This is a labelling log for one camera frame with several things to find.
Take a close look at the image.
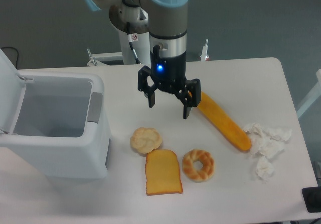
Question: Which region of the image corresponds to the black device at table edge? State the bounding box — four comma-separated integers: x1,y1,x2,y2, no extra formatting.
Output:
302,186,321,213

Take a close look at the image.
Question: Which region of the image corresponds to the long orange baguette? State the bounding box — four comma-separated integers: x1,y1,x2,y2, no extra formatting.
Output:
197,92,252,152

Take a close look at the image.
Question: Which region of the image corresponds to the white clamp post with red base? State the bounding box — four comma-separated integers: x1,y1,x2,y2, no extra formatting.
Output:
199,39,209,62

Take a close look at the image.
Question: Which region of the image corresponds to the orange toast slice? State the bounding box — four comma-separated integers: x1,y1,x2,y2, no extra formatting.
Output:
145,149,183,196

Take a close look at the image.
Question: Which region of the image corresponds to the braided ring bread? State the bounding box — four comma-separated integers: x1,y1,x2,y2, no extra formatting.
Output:
182,149,215,182

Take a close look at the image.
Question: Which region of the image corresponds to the white metal frame right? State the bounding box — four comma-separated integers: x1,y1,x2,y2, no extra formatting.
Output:
296,69,321,118

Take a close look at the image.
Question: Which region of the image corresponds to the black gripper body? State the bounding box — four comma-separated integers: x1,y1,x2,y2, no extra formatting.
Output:
150,45,186,95

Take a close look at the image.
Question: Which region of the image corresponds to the white open trash bin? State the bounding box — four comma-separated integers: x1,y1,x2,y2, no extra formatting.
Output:
1,53,111,179

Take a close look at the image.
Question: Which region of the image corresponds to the crumpled white tissue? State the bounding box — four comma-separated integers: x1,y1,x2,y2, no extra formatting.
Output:
243,123,293,182

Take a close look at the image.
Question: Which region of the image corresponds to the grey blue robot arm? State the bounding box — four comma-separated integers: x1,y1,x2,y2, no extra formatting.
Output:
86,0,201,119

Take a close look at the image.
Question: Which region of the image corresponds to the round pale bread bun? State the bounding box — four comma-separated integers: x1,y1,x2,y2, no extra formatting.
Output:
130,127,162,154

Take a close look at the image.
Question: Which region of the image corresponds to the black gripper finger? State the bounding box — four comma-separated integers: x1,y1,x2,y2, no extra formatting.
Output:
138,65,160,108
174,79,201,119

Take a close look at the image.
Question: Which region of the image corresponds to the black cable on floor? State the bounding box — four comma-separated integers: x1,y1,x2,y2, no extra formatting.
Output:
0,46,20,67

